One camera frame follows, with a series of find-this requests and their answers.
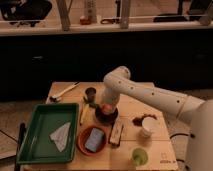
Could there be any red yellow apple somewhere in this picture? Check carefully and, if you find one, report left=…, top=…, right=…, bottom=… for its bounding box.
left=102, top=104, right=112, bottom=115

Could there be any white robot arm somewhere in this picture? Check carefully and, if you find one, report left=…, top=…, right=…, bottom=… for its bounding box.
left=102, top=66, right=213, bottom=171

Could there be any purple bowl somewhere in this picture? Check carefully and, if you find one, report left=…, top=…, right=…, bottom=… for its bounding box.
left=95, top=107, right=118, bottom=125

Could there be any orange bowl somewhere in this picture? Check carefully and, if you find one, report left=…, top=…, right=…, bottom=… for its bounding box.
left=77, top=125, right=107, bottom=156

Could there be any dark metal cup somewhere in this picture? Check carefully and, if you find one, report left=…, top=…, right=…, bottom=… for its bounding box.
left=85, top=87, right=96, bottom=102

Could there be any yellow banana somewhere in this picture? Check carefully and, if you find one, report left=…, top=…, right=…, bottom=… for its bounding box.
left=79, top=104, right=89, bottom=125

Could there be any dark brown scrap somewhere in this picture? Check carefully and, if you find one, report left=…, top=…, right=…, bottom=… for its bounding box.
left=132, top=114, right=157, bottom=126

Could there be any blue sponge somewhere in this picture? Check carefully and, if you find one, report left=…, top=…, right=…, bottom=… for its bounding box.
left=85, top=128, right=104, bottom=153

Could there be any wooden block eraser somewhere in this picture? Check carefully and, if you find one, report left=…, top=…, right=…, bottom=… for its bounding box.
left=109, top=120, right=123, bottom=146

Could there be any white paper cup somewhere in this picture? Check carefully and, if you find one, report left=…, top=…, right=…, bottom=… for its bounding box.
left=140, top=117, right=159, bottom=138

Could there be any white folded cloth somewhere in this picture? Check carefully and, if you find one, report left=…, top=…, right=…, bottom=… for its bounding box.
left=49, top=122, right=71, bottom=152

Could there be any green plastic cup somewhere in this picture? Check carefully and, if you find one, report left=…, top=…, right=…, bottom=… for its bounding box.
left=132, top=148, right=148, bottom=166

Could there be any red round object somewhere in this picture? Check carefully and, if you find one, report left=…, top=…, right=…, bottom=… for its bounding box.
left=79, top=16, right=92, bottom=25

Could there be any green plastic tray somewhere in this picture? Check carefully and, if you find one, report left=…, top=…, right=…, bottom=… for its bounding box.
left=17, top=103, right=79, bottom=165

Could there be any black marker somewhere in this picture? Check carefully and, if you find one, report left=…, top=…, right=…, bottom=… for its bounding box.
left=14, top=123, right=26, bottom=171

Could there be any wooden table leg middle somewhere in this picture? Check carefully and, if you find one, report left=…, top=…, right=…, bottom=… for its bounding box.
left=120, top=0, right=131, bottom=29

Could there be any wooden table leg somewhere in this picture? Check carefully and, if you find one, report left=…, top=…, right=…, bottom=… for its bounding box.
left=56, top=0, right=70, bottom=31
left=120, top=0, right=131, bottom=29

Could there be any wooden table leg left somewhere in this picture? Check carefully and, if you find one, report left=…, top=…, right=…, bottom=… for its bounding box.
left=56, top=0, right=70, bottom=31

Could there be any black office chair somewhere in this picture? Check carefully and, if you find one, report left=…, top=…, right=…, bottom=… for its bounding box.
left=0, top=0, right=52, bottom=27

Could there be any black cable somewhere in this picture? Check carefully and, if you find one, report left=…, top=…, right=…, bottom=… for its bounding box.
left=169, top=132, right=193, bottom=166

